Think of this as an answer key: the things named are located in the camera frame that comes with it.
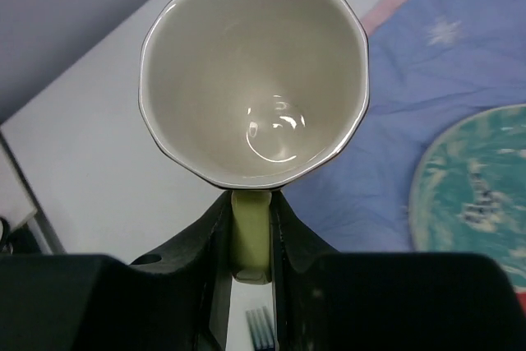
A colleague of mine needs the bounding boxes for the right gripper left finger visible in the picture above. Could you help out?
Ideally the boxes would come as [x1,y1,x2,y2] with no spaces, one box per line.
[1,192,232,350]

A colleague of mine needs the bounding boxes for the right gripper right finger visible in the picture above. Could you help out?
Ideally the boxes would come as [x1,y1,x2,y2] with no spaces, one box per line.
[270,192,525,350]

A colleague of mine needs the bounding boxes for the teal and red plate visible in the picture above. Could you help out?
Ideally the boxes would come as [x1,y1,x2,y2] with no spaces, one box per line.
[408,104,525,293]

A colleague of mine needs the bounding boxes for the pale yellow mug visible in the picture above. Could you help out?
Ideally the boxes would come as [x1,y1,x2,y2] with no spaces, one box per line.
[138,0,370,284]

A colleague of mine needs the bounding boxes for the blue princess print placemat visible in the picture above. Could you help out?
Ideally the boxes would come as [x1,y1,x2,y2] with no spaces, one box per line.
[284,0,525,252]

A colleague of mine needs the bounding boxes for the iridescent fork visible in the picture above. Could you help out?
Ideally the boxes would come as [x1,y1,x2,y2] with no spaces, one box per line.
[245,307,276,351]

